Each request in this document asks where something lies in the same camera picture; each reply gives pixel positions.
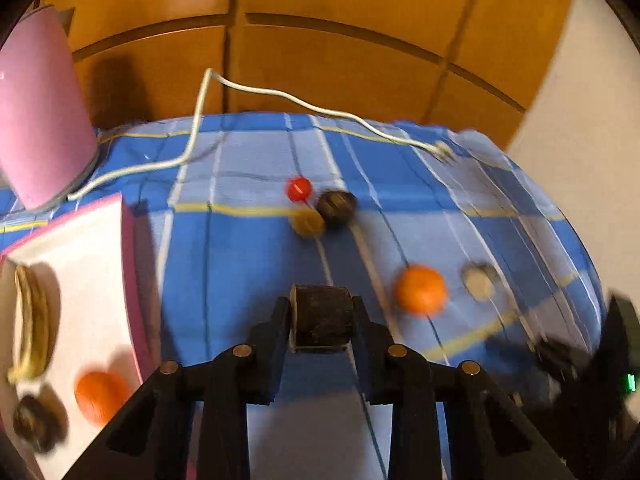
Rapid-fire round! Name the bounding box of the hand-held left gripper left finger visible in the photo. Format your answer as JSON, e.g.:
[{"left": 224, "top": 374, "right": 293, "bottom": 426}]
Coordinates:
[{"left": 65, "top": 296, "right": 292, "bottom": 480}]

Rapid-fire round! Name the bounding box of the red cherry tomato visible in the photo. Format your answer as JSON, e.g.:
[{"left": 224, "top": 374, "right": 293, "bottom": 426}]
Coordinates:
[{"left": 285, "top": 176, "right": 313, "bottom": 204}]

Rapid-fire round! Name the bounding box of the dark sugarcane piece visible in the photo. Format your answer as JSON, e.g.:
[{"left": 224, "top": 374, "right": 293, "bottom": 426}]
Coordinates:
[
  {"left": 289, "top": 284, "right": 354, "bottom": 352},
  {"left": 461, "top": 262, "right": 501, "bottom": 301}
]

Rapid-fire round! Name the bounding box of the dark round fruit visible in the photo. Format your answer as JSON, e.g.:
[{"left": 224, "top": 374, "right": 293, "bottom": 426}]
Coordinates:
[
  {"left": 316, "top": 190, "right": 358, "bottom": 226},
  {"left": 12, "top": 394, "right": 63, "bottom": 453}
]

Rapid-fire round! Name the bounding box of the pink electric kettle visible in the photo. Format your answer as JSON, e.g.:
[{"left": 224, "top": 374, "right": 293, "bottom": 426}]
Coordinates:
[{"left": 0, "top": 5, "right": 101, "bottom": 212}]

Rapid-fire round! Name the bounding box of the blue plaid tablecloth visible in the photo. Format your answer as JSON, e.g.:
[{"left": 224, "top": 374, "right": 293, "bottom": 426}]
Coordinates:
[{"left": 0, "top": 112, "right": 608, "bottom": 480}]

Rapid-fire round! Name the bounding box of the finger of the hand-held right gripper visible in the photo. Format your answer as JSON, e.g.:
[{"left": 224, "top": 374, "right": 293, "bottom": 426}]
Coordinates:
[{"left": 487, "top": 335, "right": 576, "bottom": 380}]

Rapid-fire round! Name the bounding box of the small yellow round fruit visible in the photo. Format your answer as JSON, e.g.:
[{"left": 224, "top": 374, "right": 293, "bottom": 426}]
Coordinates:
[{"left": 291, "top": 208, "right": 325, "bottom": 237}]

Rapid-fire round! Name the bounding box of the wooden wardrobe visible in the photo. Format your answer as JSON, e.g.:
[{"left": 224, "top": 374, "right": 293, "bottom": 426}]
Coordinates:
[{"left": 35, "top": 0, "right": 576, "bottom": 131}]

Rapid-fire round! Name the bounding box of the white power cable with plug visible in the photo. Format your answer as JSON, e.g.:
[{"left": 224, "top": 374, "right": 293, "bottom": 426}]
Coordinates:
[{"left": 67, "top": 68, "right": 457, "bottom": 201}]

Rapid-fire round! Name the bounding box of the orange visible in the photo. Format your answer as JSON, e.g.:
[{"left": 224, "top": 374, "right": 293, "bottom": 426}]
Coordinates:
[
  {"left": 395, "top": 266, "right": 447, "bottom": 315},
  {"left": 75, "top": 371, "right": 132, "bottom": 426}
]

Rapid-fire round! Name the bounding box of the pink white tray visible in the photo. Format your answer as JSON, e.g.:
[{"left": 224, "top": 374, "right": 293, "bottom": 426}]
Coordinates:
[{"left": 0, "top": 192, "right": 161, "bottom": 480}]

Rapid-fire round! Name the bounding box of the spotted yellow banana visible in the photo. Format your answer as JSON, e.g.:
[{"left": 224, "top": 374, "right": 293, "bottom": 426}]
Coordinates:
[{"left": 7, "top": 265, "right": 51, "bottom": 382}]

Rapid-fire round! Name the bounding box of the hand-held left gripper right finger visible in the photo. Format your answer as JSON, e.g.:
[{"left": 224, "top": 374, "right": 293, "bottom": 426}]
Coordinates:
[{"left": 350, "top": 296, "right": 576, "bottom": 480}]

